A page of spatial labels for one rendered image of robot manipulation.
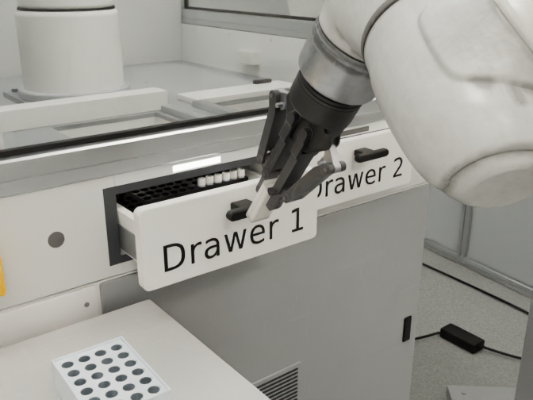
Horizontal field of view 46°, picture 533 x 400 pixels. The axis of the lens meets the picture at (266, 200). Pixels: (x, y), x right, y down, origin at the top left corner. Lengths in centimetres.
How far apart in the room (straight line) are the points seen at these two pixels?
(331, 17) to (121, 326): 49
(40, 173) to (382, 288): 74
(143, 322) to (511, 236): 200
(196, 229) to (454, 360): 151
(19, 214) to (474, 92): 58
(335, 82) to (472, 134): 22
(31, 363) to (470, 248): 224
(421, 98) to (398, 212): 82
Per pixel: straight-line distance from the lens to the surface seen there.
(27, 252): 85
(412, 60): 47
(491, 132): 43
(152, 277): 82
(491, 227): 272
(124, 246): 89
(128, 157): 87
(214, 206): 83
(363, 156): 106
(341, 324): 126
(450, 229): 287
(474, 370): 219
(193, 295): 99
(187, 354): 80
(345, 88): 62
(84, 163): 85
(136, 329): 86
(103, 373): 72
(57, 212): 85
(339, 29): 58
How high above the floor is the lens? 120
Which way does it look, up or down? 20 degrees down
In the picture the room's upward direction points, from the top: straight up
